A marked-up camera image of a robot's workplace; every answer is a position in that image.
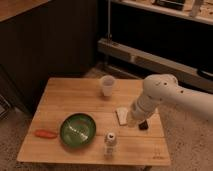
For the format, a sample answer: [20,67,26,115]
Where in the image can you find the translucent plastic cup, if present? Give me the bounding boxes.
[100,75,115,97]

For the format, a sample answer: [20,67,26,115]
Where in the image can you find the black rectangular block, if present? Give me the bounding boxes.
[139,120,149,130]

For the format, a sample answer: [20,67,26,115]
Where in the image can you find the small clear bottle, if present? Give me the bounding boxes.
[104,132,117,156]

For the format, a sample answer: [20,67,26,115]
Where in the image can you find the white rectangular block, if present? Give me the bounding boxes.
[115,107,128,126]

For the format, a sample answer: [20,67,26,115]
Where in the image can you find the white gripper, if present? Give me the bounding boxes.
[126,92,161,127]

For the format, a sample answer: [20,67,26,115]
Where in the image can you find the orange carrot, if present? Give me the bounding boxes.
[34,129,57,139]

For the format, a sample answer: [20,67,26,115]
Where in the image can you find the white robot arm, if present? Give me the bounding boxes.
[126,74,213,127]

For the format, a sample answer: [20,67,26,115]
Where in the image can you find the wooden table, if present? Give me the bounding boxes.
[17,78,170,166]

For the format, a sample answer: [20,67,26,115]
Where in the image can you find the metal shelf rail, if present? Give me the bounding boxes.
[98,38,213,93]

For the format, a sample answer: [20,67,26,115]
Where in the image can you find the green bowl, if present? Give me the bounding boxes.
[59,113,96,148]

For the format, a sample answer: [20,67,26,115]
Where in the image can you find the vertical metal pole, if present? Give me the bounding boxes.
[107,0,111,41]

